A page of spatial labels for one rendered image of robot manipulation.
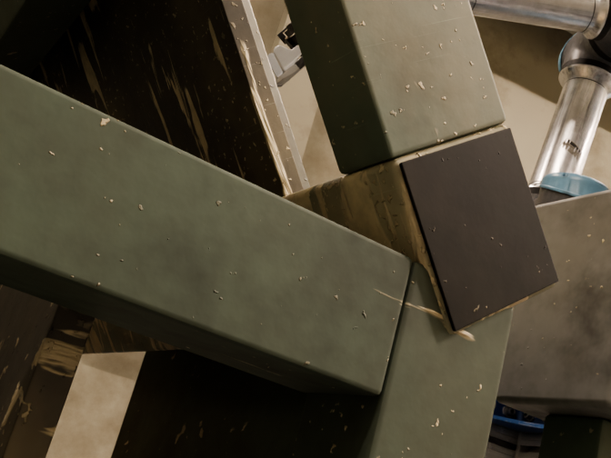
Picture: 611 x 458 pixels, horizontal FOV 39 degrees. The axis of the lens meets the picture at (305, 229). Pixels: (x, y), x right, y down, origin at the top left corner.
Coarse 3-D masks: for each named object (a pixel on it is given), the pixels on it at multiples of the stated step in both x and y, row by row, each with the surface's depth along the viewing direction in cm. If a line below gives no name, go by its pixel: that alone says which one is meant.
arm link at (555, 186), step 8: (544, 176) 146; (552, 176) 143; (560, 176) 142; (568, 176) 141; (576, 176) 140; (584, 176) 141; (544, 184) 144; (552, 184) 142; (560, 184) 141; (568, 184) 140; (576, 184) 140; (584, 184) 140; (592, 184) 140; (600, 184) 141; (544, 192) 143; (552, 192) 141; (560, 192) 140; (568, 192) 139; (576, 192) 139; (584, 192) 139; (592, 192) 139; (536, 200) 146; (544, 200) 142; (552, 200) 141
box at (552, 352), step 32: (608, 192) 69; (544, 224) 73; (576, 224) 70; (608, 224) 67; (576, 256) 69; (608, 256) 66; (576, 288) 67; (608, 288) 65; (512, 320) 72; (544, 320) 69; (576, 320) 66; (608, 320) 64; (512, 352) 71; (544, 352) 68; (576, 352) 65; (608, 352) 62; (512, 384) 69; (544, 384) 66; (576, 384) 64; (608, 384) 61; (544, 416) 71; (608, 416) 64
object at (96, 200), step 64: (0, 128) 41; (64, 128) 43; (128, 128) 45; (0, 192) 41; (64, 192) 43; (128, 192) 44; (192, 192) 46; (256, 192) 48; (0, 256) 41; (64, 256) 42; (128, 256) 44; (192, 256) 46; (256, 256) 48; (320, 256) 50; (384, 256) 52; (0, 320) 67; (64, 320) 52; (128, 320) 49; (192, 320) 45; (256, 320) 47; (320, 320) 49; (384, 320) 52; (0, 384) 58; (64, 384) 52; (320, 384) 52; (384, 384) 51; (448, 384) 54; (0, 448) 51; (320, 448) 54; (384, 448) 50; (448, 448) 53
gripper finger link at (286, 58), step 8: (280, 48) 152; (296, 48) 153; (280, 56) 151; (288, 56) 152; (296, 56) 152; (280, 64) 151; (288, 64) 152; (288, 72) 151; (296, 72) 151; (280, 80) 151; (288, 80) 153
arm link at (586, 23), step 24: (480, 0) 150; (504, 0) 150; (528, 0) 151; (552, 0) 152; (576, 0) 152; (600, 0) 153; (528, 24) 156; (552, 24) 154; (576, 24) 154; (600, 24) 153; (600, 48) 161
